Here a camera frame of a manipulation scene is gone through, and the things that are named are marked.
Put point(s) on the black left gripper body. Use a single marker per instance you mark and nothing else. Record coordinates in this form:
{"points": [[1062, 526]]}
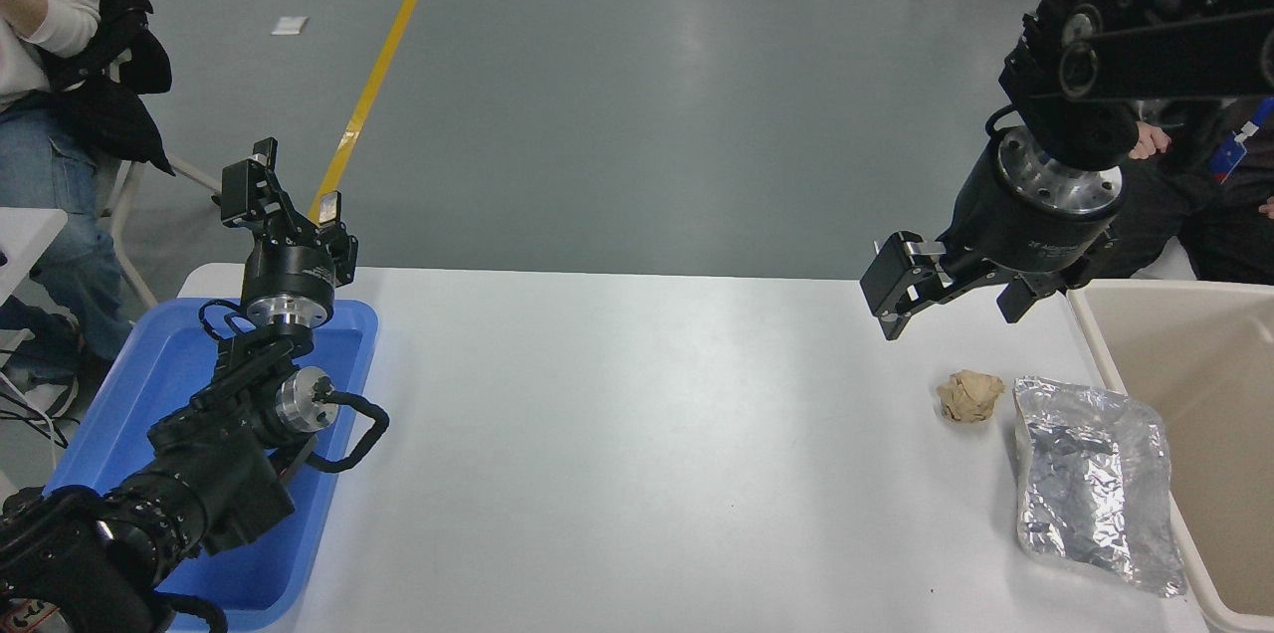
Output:
{"points": [[289, 270]]}

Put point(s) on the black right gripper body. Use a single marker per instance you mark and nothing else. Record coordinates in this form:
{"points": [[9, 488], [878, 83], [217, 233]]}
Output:
{"points": [[1025, 225]]}

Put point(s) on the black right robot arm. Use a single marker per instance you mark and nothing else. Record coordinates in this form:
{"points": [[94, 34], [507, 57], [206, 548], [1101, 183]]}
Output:
{"points": [[1174, 46]]}

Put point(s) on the person beside dustbin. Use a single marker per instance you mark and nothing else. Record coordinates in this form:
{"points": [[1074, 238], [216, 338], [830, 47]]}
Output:
{"points": [[1224, 225]]}

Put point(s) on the large pale dustbin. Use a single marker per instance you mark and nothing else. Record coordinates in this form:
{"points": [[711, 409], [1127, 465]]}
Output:
{"points": [[1209, 384]]}

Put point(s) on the crumpled tan paper ball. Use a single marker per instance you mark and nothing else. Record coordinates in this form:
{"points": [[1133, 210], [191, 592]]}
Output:
{"points": [[970, 396]]}

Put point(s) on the blue plastic tray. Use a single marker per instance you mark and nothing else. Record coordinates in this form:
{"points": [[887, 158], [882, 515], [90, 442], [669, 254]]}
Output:
{"points": [[179, 354]]}

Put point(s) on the black jacket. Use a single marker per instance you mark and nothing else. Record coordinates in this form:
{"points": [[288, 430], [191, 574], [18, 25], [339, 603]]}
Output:
{"points": [[109, 105]]}

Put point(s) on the blue badge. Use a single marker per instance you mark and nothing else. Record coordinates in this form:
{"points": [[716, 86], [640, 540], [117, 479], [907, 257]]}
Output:
{"points": [[1234, 150]]}

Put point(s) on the seated person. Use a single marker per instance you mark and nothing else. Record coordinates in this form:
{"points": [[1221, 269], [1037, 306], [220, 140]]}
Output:
{"points": [[40, 175]]}

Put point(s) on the small white side table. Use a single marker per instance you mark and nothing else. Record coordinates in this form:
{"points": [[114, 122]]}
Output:
{"points": [[25, 240]]}

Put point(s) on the white metal chair frame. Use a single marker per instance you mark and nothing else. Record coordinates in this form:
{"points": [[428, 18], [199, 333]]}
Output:
{"points": [[119, 225]]}

